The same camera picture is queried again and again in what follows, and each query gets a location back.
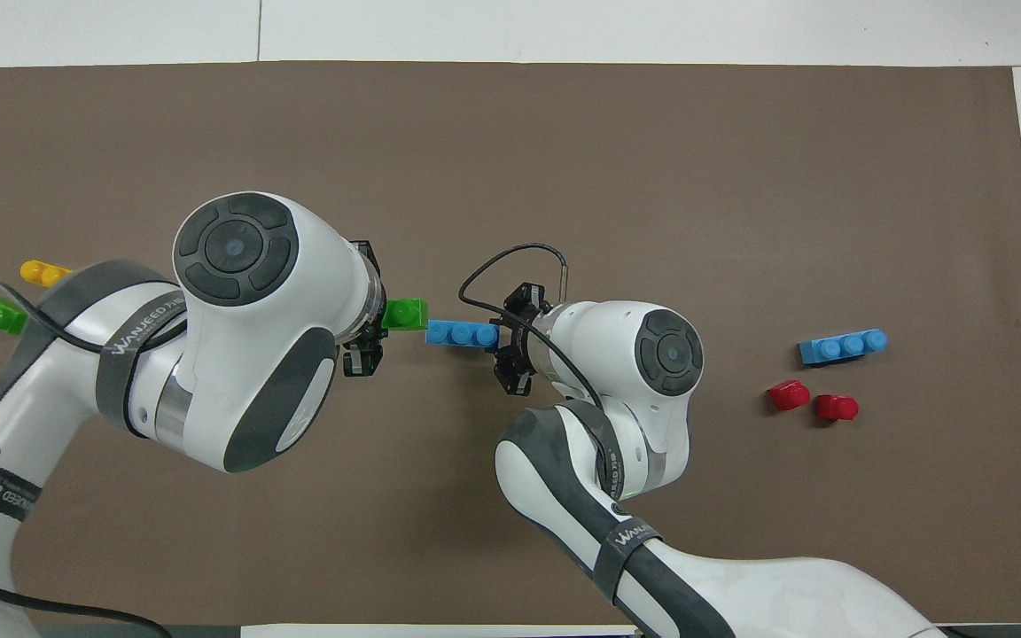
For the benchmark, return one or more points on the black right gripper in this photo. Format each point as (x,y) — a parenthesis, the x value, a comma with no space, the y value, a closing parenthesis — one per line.
(524,332)

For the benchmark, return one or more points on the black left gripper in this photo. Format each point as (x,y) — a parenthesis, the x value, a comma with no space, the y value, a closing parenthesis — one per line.
(374,335)

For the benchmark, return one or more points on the blue toy brick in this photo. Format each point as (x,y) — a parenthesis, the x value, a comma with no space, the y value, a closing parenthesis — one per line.
(842,346)
(463,333)

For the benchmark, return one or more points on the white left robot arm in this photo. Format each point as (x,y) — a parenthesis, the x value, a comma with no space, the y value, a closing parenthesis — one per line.
(245,337)

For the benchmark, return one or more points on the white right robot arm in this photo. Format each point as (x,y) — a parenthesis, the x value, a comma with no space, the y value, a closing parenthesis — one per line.
(652,372)

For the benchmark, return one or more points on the brown table mat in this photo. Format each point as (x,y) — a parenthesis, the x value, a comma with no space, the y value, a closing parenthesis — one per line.
(652,159)

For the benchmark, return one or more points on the red toy brick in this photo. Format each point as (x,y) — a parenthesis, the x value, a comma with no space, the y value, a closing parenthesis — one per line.
(836,408)
(789,395)

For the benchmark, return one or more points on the yellow toy brick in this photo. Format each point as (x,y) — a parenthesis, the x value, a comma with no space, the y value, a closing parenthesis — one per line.
(42,272)

